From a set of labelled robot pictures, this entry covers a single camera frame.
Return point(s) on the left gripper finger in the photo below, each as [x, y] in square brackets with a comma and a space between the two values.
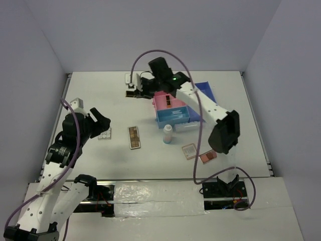
[101, 120]
[99, 129]

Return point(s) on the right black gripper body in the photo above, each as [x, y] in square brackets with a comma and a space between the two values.
[151, 85]

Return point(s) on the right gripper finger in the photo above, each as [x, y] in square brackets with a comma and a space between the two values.
[131, 87]
[144, 95]

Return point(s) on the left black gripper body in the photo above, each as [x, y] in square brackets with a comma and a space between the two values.
[92, 128]

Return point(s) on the black gold lipstick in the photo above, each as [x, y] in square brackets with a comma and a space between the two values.
[131, 94]
[168, 101]

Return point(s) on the silver white pan palette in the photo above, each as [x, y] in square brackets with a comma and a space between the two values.
[106, 135]

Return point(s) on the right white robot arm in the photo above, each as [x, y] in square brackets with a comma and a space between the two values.
[225, 124]

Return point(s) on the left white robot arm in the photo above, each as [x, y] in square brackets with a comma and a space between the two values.
[49, 210]

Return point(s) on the pink blue purple organizer tray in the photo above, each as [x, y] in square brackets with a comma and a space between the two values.
[179, 113]

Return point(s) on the long brown eyeshadow palette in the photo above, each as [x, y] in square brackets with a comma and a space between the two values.
[134, 139]

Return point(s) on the upright white pastel bottle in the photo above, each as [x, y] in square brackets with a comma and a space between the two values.
[168, 134]

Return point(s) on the lying white spray bottle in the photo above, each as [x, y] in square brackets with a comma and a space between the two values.
[186, 127]

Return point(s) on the pink compact label up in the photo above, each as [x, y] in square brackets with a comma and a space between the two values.
[189, 151]

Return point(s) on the pink blush palette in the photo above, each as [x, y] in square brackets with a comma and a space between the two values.
[207, 156]

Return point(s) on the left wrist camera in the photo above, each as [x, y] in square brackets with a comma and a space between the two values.
[77, 105]

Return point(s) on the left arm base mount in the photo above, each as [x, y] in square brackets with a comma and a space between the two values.
[101, 202]

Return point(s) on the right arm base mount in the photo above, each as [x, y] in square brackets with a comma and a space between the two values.
[220, 195]

